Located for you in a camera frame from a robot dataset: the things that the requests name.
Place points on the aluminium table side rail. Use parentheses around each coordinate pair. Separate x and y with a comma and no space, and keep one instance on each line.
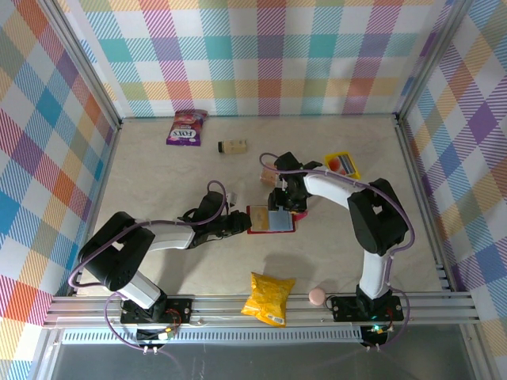
(99,186)
(418,178)

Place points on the small beige bottle black cap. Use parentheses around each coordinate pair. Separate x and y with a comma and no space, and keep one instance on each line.
(233,146)

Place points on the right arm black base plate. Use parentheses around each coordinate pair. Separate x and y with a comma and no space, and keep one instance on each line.
(344,308)

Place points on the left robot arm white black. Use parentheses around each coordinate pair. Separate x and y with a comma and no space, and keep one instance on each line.
(170,237)

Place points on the red blue snack packet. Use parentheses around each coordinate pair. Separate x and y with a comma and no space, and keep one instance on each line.
(277,223)

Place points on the purple Fox's candy bag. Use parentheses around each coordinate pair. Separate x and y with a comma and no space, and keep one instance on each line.
(185,130)

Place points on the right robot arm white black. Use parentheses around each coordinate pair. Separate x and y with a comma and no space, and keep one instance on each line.
(325,186)

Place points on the grey metal panel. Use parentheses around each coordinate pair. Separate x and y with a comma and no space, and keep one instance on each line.
(277,362)

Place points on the small yellow plastic bin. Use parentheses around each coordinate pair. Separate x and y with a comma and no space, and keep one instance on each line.
(354,175)

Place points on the small circuit board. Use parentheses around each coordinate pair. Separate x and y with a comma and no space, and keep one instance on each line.
(156,334)
(374,334)

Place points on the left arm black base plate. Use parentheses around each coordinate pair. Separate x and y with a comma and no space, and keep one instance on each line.
(182,310)

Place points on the aluminium frame rail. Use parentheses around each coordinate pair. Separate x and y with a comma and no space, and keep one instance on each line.
(222,312)

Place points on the white card with red circles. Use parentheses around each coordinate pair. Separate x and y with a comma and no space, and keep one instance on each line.
(336,163)

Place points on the pale yellow card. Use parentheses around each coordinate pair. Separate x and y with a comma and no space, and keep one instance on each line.
(259,217)

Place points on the aluminium frame post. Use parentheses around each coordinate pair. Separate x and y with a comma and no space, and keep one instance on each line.
(88,67)
(431,59)

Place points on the pink round macaron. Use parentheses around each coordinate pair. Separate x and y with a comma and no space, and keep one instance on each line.
(317,297)

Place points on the yellow chips bag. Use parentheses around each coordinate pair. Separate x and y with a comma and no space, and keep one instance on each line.
(269,297)

